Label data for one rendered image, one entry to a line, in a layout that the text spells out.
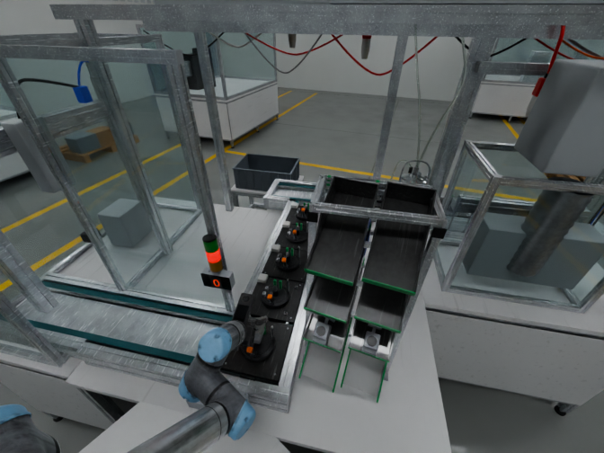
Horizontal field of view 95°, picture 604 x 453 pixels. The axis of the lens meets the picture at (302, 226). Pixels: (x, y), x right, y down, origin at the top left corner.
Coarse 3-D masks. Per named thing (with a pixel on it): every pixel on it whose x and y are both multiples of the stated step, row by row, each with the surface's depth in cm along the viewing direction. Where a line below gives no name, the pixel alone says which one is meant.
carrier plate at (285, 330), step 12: (276, 324) 123; (288, 324) 123; (276, 336) 118; (288, 336) 118; (240, 348) 114; (276, 348) 114; (228, 360) 109; (240, 360) 109; (264, 360) 109; (276, 360) 109; (240, 372) 106; (252, 372) 106; (264, 372) 106; (276, 372) 106
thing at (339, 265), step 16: (336, 176) 80; (336, 192) 86; (352, 192) 84; (368, 192) 81; (320, 224) 77; (336, 224) 80; (352, 224) 79; (368, 224) 71; (320, 240) 78; (336, 240) 78; (352, 240) 77; (320, 256) 76; (336, 256) 75; (352, 256) 74; (320, 272) 74; (336, 272) 73; (352, 272) 72
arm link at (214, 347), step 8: (216, 328) 73; (224, 328) 74; (232, 328) 77; (208, 336) 69; (216, 336) 70; (224, 336) 71; (232, 336) 74; (200, 344) 69; (208, 344) 69; (216, 344) 69; (224, 344) 69; (232, 344) 73; (200, 352) 69; (208, 352) 69; (216, 352) 69; (224, 352) 69; (208, 360) 69; (216, 360) 69; (224, 360) 73
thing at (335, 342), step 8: (360, 272) 95; (352, 304) 90; (312, 320) 96; (320, 320) 95; (312, 328) 95; (336, 328) 93; (344, 328) 93; (304, 336) 92; (312, 336) 93; (336, 336) 92; (344, 336) 90; (320, 344) 90; (328, 344) 91; (336, 344) 91
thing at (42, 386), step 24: (72, 264) 167; (96, 264) 167; (0, 360) 121; (24, 360) 120; (72, 360) 120; (24, 384) 136; (48, 384) 128; (48, 408) 157; (72, 408) 145; (96, 408) 135
